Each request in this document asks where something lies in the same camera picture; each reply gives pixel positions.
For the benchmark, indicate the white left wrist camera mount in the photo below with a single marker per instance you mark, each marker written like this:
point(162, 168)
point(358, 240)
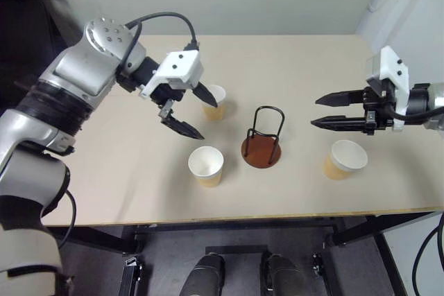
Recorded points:
point(180, 65)

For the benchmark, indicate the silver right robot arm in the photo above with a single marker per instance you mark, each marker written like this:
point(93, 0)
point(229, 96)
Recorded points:
point(433, 102)

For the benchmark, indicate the tan paper cup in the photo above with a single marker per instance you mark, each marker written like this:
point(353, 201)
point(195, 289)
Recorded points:
point(206, 166)
point(348, 157)
point(216, 111)

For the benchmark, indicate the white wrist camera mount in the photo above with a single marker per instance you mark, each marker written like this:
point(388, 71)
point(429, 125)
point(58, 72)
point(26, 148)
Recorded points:
point(393, 67)
point(180, 65)

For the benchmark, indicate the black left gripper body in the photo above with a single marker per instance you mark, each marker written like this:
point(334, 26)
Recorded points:
point(173, 91)

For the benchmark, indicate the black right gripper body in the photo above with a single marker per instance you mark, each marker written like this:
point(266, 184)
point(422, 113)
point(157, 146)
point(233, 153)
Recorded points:
point(376, 112)

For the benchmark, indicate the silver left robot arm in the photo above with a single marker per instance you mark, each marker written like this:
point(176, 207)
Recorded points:
point(79, 67)

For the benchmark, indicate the black metal table frame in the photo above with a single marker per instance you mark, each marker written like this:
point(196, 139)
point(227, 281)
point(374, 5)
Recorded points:
point(350, 230)

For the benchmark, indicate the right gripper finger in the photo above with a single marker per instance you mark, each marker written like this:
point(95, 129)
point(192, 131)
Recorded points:
point(343, 97)
point(343, 122)

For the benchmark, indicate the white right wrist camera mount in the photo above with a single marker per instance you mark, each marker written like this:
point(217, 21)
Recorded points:
point(393, 67)

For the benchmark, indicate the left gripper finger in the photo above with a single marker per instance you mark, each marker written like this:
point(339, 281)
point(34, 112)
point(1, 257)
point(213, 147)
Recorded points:
point(182, 128)
point(206, 95)

